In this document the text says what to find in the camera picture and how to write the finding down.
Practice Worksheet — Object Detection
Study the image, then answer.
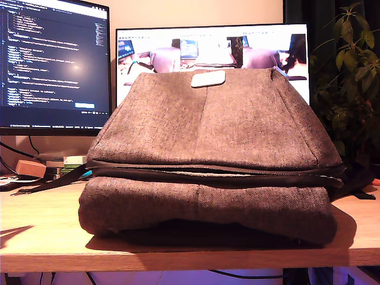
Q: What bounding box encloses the monitor with dark code screen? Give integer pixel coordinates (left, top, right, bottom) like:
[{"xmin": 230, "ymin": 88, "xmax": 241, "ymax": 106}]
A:
[{"xmin": 0, "ymin": 0, "xmax": 112, "ymax": 137}]

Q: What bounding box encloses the black desk mat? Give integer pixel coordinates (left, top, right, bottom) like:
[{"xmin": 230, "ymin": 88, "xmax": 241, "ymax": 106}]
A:
[{"xmin": 0, "ymin": 175, "xmax": 45, "ymax": 192}]

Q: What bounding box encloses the black cable under table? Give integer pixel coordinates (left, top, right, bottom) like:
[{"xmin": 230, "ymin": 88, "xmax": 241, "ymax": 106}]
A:
[{"xmin": 207, "ymin": 268, "xmax": 284, "ymax": 280}]

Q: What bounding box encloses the black monitor cable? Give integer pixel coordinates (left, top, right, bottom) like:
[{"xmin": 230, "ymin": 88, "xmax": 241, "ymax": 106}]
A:
[
  {"xmin": 0, "ymin": 141, "xmax": 36, "ymax": 158},
  {"xmin": 28, "ymin": 135, "xmax": 40, "ymax": 155}
]

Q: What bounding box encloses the monitor with white screen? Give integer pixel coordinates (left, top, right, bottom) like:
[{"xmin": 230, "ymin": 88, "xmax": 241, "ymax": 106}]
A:
[{"xmin": 115, "ymin": 23, "xmax": 310, "ymax": 107}]

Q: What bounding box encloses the white and green box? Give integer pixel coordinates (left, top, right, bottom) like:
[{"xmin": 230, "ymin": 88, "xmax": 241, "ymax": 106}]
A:
[{"xmin": 63, "ymin": 156, "xmax": 87, "ymax": 169}]

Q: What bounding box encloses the green leafy houseplant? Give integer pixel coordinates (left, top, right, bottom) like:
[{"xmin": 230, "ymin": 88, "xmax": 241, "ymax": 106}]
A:
[{"xmin": 310, "ymin": 1, "xmax": 380, "ymax": 179}]

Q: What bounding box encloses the grey fabric backpack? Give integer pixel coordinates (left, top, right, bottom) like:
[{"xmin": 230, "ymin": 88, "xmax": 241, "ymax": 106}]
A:
[{"xmin": 10, "ymin": 67, "xmax": 376, "ymax": 246}]

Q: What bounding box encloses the brown cardboard block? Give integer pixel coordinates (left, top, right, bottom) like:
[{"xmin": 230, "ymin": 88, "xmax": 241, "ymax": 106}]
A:
[{"xmin": 15, "ymin": 159, "xmax": 48, "ymax": 178}]

